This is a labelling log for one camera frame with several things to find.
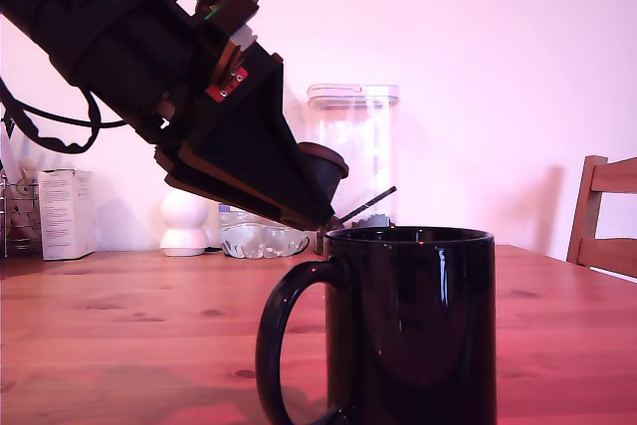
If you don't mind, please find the dark coffee capsule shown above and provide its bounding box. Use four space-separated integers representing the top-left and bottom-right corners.
297 141 350 203

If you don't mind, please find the glossy black coffee mug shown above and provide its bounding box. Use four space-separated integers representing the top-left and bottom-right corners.
255 225 499 425

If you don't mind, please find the clear plastic water bottle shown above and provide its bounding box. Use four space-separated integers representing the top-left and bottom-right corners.
218 202 313 262

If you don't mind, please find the clear plastic storage jar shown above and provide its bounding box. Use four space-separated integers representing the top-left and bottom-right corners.
305 83 401 231

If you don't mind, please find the black stick in jar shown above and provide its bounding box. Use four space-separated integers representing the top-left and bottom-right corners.
339 185 399 223

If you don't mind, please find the white printed carton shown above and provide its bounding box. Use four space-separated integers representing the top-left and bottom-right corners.
36 168 98 262

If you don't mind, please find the wooden chair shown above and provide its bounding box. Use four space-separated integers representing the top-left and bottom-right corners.
566 154 637 283

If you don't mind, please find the small white round camera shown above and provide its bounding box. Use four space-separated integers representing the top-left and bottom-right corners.
158 188 213 259

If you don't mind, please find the wavy black cable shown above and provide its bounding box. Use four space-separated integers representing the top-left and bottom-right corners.
0 90 104 155

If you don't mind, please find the smooth black cable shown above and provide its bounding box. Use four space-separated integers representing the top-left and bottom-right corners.
0 77 131 130

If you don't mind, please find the wire basket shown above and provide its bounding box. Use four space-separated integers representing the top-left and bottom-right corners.
0 179 42 258

